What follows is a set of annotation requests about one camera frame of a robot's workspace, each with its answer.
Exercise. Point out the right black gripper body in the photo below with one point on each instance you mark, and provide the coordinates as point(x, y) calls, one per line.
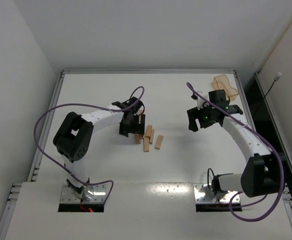
point(197, 116)

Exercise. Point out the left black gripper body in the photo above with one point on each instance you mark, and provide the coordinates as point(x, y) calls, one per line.
point(132, 125)

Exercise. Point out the plain wood block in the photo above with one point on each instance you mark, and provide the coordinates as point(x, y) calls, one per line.
point(137, 139)

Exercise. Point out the translucent orange plastic container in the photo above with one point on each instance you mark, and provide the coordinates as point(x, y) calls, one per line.
point(221, 82)

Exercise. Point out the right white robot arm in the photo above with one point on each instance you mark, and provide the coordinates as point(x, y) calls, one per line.
point(262, 174)

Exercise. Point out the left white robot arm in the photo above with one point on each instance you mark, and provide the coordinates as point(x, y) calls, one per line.
point(73, 137)

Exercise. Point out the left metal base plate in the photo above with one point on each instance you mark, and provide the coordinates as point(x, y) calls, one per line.
point(89, 195)

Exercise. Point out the metal base plate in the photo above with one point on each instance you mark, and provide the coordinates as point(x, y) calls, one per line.
point(89, 195)
point(203, 195)

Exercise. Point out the black cable white plug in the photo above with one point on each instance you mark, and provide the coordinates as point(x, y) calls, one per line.
point(276, 78)

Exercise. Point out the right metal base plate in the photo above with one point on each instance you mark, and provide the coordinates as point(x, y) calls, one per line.
point(203, 195)

